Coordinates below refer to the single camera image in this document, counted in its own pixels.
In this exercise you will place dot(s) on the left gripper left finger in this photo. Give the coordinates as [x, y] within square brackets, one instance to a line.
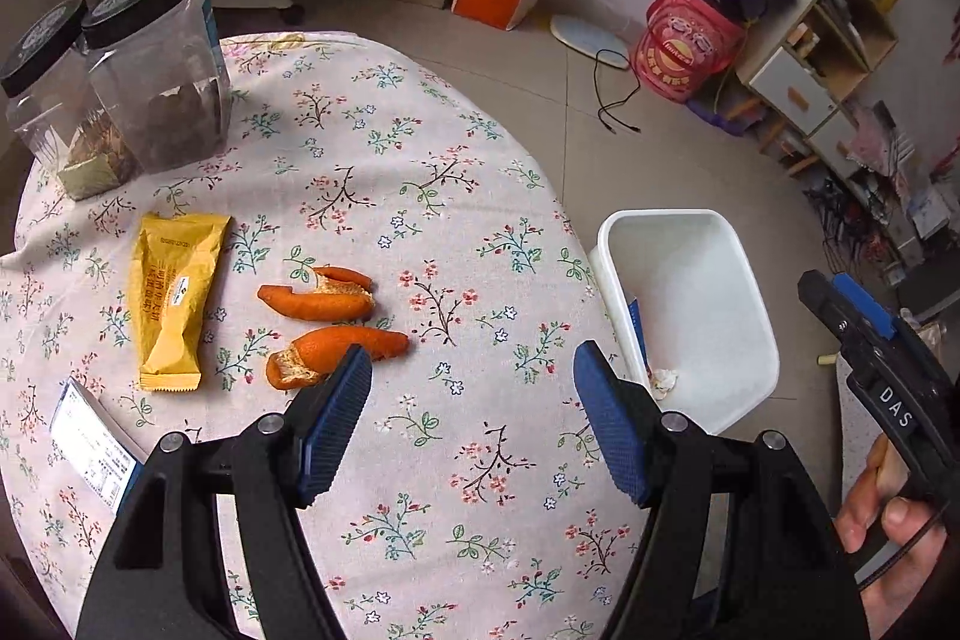
[160, 573]

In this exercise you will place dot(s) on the white round scale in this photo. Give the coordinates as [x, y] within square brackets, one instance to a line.
[591, 41]

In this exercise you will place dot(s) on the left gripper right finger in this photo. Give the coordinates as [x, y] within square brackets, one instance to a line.
[737, 542]

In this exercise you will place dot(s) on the white plastic trash bin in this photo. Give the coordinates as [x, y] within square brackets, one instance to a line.
[701, 308]

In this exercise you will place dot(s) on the large blue carton box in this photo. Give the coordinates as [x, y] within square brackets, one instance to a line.
[635, 316]

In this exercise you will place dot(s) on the small blue white box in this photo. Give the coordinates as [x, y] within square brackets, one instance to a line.
[95, 445]

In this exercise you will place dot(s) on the yellow snack wrapper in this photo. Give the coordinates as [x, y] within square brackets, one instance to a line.
[174, 263]

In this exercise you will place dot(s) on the person right hand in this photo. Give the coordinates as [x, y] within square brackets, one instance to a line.
[874, 497]

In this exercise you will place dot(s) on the wooden shelf cabinet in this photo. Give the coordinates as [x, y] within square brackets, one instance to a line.
[806, 59]

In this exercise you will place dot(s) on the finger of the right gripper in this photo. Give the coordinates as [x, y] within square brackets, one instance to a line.
[834, 302]
[869, 309]

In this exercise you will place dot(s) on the left clear nut jar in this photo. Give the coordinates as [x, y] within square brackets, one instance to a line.
[55, 111]

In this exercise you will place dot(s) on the floral tablecloth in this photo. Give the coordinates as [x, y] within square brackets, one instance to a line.
[473, 500]

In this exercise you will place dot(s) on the white tissue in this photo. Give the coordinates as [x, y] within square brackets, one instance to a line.
[663, 382]

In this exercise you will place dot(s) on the red pink bucket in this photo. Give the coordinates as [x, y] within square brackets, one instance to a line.
[684, 43]

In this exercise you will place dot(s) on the orange peel piece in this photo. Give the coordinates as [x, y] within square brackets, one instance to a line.
[340, 294]
[316, 355]

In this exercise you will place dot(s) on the right clear dark-snack jar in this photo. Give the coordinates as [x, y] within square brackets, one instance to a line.
[158, 70]

